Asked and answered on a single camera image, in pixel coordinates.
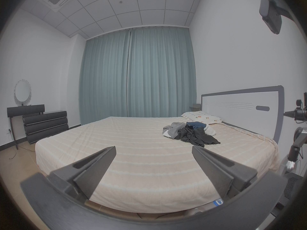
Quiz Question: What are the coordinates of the bed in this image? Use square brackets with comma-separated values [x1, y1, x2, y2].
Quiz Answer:
[35, 85, 284, 213]

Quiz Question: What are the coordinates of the black chest of drawers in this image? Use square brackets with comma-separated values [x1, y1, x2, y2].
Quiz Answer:
[23, 111, 70, 145]

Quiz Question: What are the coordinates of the black cable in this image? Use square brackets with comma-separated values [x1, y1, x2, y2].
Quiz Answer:
[8, 144, 36, 160]

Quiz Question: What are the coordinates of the pile of clothes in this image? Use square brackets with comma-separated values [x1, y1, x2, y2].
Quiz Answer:
[163, 121, 221, 147]

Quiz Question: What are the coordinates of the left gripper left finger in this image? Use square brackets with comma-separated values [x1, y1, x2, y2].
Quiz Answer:
[49, 146, 117, 200]

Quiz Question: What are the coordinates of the round white mirror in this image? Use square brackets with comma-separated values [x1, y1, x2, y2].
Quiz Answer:
[14, 80, 31, 105]

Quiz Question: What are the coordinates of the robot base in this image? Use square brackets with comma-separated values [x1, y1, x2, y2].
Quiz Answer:
[192, 153, 305, 225]

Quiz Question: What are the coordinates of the white printed pillow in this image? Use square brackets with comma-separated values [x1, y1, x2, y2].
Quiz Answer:
[180, 111, 223, 125]

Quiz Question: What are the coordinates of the black dressing table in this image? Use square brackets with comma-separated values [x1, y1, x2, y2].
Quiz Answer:
[7, 104, 45, 150]

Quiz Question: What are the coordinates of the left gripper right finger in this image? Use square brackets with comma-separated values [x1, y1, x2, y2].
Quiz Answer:
[192, 145, 258, 199]

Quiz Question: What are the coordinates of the blue-green curtain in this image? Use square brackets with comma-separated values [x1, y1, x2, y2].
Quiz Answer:
[79, 29, 131, 125]
[127, 25, 197, 117]

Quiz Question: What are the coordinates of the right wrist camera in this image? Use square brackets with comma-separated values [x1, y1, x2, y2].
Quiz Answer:
[296, 92, 307, 110]

